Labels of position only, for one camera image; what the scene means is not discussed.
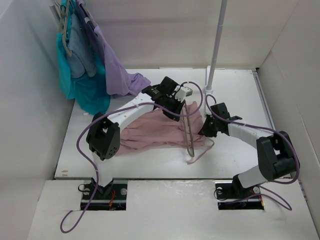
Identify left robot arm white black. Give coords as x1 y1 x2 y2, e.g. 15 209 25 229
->
86 76 193 199

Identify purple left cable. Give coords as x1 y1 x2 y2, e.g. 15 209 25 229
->
59 81 204 234

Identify grey hanger with clothes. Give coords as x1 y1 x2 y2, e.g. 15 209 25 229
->
52 0 76 57

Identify pink trousers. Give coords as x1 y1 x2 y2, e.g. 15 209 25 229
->
116 109 215 164

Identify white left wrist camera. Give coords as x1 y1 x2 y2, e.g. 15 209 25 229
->
172 85 193 102

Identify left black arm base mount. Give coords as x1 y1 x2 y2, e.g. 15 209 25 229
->
78 182 128 211

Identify white left rack pole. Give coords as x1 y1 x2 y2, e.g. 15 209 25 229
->
49 0 66 33

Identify white rack pole with base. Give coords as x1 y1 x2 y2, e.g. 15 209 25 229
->
202 0 229 117

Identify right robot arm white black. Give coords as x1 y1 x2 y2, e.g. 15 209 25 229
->
198 102 300 199

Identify lilac hanging garment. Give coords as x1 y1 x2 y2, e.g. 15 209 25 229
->
75 0 151 97

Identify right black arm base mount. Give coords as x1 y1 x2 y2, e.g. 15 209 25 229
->
213 181 264 210

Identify blue grey hanging garment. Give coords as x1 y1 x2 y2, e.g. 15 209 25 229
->
67 13 97 79

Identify teal hanging garment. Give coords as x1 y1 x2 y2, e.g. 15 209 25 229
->
56 2 111 115

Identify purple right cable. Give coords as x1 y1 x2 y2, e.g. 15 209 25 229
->
205 94 301 211

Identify purple cable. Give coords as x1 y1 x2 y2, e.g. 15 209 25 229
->
205 94 301 211
59 81 204 234

